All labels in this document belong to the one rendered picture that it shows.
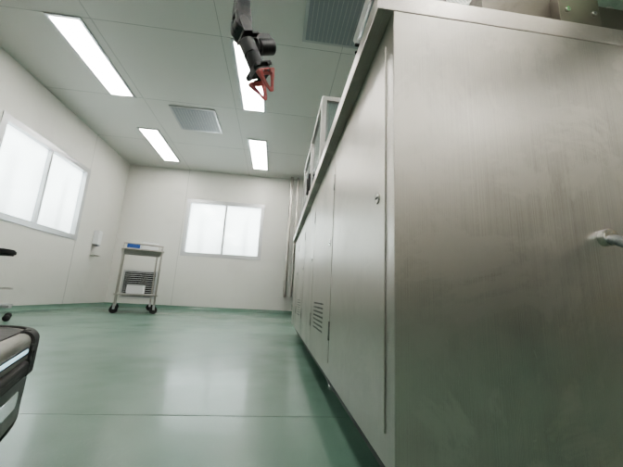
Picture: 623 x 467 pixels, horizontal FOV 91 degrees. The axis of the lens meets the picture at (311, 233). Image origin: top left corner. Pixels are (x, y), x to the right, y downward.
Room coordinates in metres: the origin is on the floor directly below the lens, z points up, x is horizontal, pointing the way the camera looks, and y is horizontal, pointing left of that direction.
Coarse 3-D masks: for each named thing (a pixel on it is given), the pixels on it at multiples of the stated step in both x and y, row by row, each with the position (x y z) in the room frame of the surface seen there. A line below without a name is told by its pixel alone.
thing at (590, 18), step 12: (552, 0) 0.56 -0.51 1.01; (564, 0) 0.55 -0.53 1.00; (576, 0) 0.56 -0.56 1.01; (588, 0) 0.56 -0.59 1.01; (552, 12) 0.57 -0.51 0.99; (564, 12) 0.55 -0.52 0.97; (576, 12) 0.56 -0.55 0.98; (588, 12) 0.56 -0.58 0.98; (588, 24) 0.56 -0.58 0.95; (600, 24) 0.56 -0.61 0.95
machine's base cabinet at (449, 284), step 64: (384, 64) 0.51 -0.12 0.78; (448, 64) 0.48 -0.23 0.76; (512, 64) 0.49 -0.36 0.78; (576, 64) 0.51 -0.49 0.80; (384, 128) 0.51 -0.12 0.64; (448, 128) 0.48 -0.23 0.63; (512, 128) 0.49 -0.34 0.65; (576, 128) 0.51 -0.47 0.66; (320, 192) 1.35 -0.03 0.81; (384, 192) 0.51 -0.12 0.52; (448, 192) 0.48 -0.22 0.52; (512, 192) 0.49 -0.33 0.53; (576, 192) 0.50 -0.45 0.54; (320, 256) 1.25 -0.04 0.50; (384, 256) 0.51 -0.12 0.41; (448, 256) 0.48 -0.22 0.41; (512, 256) 0.49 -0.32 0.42; (576, 256) 0.50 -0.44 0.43; (320, 320) 1.18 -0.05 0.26; (384, 320) 0.51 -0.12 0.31; (448, 320) 0.48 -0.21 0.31; (512, 320) 0.49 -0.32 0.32; (576, 320) 0.50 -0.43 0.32; (384, 384) 0.51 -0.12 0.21; (448, 384) 0.48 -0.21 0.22; (512, 384) 0.49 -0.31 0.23; (576, 384) 0.50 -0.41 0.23; (384, 448) 0.51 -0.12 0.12; (448, 448) 0.48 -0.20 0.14; (512, 448) 0.49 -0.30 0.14; (576, 448) 0.50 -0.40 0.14
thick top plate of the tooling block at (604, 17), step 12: (480, 0) 0.56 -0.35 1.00; (492, 0) 0.56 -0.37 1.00; (504, 0) 0.56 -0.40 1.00; (516, 0) 0.56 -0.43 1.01; (528, 0) 0.57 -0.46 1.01; (540, 0) 0.57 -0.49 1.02; (516, 12) 0.56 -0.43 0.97; (528, 12) 0.57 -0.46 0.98; (540, 12) 0.57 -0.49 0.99; (600, 12) 0.59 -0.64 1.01; (612, 12) 0.59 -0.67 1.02; (612, 24) 0.59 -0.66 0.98
